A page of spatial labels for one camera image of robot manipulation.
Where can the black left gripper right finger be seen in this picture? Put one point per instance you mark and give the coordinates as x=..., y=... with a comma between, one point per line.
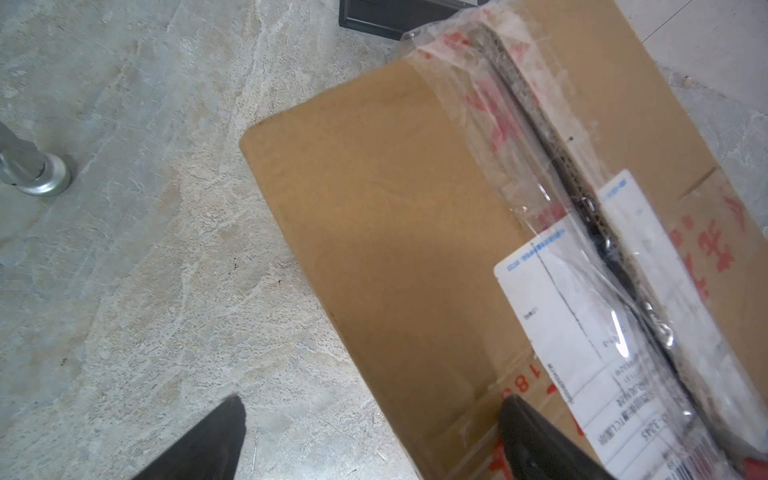
x=536, y=449

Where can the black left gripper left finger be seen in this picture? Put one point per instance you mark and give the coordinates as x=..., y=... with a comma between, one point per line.
x=209, y=450

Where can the red utility knife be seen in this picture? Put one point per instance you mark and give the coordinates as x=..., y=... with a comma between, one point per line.
x=754, y=469

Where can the brown cardboard express box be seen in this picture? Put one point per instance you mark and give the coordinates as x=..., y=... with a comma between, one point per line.
x=520, y=205

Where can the black white chessboard case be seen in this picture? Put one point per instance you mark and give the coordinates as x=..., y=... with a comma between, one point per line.
x=393, y=18

